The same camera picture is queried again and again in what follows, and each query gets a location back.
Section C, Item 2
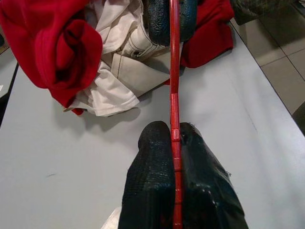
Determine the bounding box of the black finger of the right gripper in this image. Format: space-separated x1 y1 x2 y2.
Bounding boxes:
178 0 199 42
143 0 173 46

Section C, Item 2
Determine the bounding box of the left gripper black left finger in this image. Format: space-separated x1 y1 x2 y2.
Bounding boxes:
119 121 177 229

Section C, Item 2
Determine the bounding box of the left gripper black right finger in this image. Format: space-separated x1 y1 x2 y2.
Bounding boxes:
180 122 249 229

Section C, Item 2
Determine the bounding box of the red plastic hanger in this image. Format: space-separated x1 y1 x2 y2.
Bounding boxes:
168 0 184 227

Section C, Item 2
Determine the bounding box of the red t-shirt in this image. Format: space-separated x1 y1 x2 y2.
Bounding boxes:
0 0 235 116

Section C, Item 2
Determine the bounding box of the beige stitched garment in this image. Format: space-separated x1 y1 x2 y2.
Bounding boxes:
111 23 175 99

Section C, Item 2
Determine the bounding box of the white garment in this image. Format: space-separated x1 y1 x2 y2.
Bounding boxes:
69 0 153 117

